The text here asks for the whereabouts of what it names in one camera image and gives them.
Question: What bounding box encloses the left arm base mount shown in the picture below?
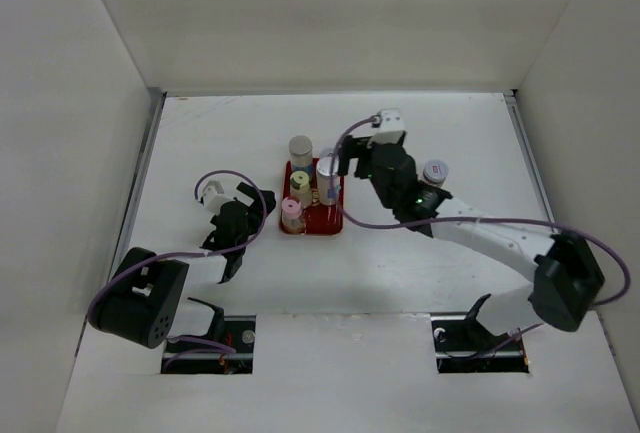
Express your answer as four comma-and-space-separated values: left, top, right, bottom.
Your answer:
160, 297, 257, 375

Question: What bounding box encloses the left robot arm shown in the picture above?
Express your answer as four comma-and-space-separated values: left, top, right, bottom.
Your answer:
87, 177, 276, 349

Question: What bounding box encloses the tall bottle silver cap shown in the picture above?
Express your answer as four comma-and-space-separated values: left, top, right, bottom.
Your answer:
316, 156, 341, 206

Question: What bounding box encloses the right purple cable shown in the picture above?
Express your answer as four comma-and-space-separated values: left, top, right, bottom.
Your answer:
333, 115, 632, 359

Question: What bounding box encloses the yellow cap spice bottle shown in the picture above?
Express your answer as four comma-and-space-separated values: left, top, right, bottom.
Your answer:
289, 170, 313, 209

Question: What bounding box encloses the pink cap spice bottle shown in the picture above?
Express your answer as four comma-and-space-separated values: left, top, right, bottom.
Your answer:
281, 197, 305, 234

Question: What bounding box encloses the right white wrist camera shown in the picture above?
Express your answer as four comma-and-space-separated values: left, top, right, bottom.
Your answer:
370, 109, 406, 145

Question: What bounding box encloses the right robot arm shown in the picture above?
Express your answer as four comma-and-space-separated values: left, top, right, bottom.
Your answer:
337, 135, 604, 349

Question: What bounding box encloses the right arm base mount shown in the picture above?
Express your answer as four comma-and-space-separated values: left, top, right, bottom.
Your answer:
431, 318, 529, 374

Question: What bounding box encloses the tall bottle grey cap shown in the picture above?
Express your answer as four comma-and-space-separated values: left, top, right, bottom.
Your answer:
288, 135, 315, 180

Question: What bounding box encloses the red lacquer tray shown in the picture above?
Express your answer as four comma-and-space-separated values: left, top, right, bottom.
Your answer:
279, 161, 345, 236

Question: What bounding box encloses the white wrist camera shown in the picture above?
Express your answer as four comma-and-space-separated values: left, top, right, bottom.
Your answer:
198, 180, 234, 215
370, 109, 406, 145

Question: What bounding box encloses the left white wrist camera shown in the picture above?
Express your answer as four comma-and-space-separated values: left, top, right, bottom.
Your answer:
198, 180, 234, 215

